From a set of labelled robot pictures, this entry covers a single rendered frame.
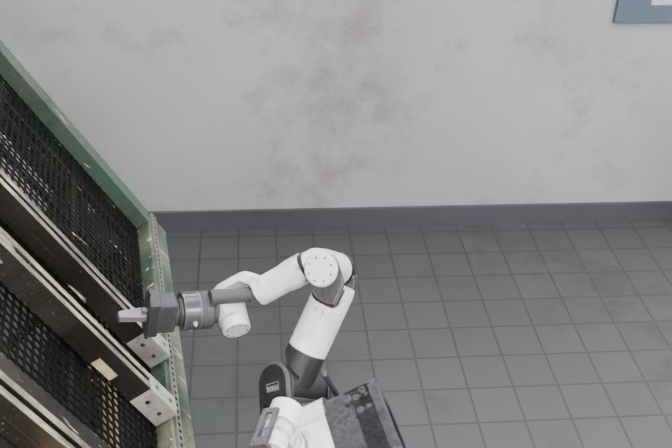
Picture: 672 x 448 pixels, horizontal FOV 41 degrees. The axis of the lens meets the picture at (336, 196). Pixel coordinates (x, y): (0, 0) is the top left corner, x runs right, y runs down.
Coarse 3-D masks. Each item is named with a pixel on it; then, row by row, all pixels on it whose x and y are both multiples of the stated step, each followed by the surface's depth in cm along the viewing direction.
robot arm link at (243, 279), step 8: (240, 272) 207; (248, 272) 206; (232, 280) 207; (240, 280) 205; (248, 280) 204; (256, 280) 203; (216, 288) 208; (256, 288) 202; (256, 296) 202; (264, 296) 202; (264, 304) 204
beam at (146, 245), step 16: (144, 224) 328; (144, 240) 320; (160, 240) 328; (144, 256) 312; (144, 272) 305; (144, 288) 298; (176, 336) 287; (176, 352) 279; (160, 368) 264; (176, 368) 271; (160, 432) 244; (192, 432) 255
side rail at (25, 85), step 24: (0, 48) 283; (0, 72) 286; (24, 72) 292; (24, 96) 292; (48, 96) 301; (48, 120) 298; (72, 144) 305; (96, 168) 311; (120, 192) 319; (144, 216) 327
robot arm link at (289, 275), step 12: (312, 252) 199; (336, 252) 203; (288, 264) 201; (300, 264) 199; (348, 264) 202; (264, 276) 203; (276, 276) 201; (288, 276) 200; (300, 276) 199; (348, 276) 202; (264, 288) 202; (276, 288) 201; (288, 288) 201
